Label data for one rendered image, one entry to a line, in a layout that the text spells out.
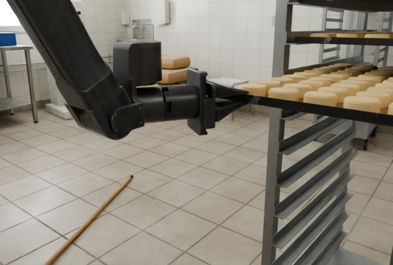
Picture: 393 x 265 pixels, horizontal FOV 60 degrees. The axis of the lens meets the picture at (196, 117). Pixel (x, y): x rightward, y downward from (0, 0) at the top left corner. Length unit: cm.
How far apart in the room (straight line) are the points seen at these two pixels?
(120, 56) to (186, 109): 13
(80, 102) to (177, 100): 15
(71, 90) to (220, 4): 435
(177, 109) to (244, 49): 403
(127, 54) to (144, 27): 516
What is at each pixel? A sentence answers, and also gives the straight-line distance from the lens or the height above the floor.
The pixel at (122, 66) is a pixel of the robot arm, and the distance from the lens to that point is 50.
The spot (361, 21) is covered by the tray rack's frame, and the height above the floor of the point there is 110.
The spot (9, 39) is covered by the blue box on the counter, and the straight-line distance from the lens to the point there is 437.
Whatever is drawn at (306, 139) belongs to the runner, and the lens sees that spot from 101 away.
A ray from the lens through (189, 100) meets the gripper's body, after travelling 53.
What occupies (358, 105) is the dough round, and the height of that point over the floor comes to 97.
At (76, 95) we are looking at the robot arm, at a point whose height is 99.
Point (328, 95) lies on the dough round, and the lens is 56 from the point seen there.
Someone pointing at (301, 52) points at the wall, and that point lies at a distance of 421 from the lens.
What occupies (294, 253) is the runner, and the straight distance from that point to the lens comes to 116.
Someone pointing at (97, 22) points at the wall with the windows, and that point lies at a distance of 564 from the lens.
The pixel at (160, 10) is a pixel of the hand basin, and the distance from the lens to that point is 526.
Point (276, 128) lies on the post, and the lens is 88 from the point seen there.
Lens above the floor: 107
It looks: 15 degrees down
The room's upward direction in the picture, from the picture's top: straight up
